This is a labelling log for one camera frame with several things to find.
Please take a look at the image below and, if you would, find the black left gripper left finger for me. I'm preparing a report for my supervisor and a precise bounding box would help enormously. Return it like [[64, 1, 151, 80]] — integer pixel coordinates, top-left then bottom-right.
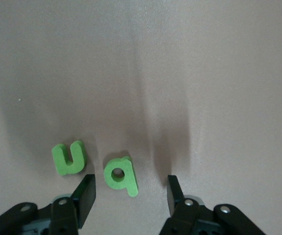
[[0, 174, 96, 235]]

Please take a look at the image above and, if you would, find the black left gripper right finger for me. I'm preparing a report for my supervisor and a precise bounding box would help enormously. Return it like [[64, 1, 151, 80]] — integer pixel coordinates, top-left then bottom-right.
[[159, 175, 266, 235]]

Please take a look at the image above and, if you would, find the green foam letter u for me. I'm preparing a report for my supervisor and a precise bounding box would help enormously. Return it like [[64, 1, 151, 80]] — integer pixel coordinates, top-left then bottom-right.
[[51, 140, 87, 176]]

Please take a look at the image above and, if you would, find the green foam letter q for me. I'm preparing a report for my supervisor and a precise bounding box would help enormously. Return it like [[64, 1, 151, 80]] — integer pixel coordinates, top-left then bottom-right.
[[103, 156, 139, 198]]

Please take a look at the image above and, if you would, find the brown table cover sheet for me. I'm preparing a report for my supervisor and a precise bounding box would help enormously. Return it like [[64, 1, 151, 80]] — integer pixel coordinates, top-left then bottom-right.
[[0, 0, 282, 235]]

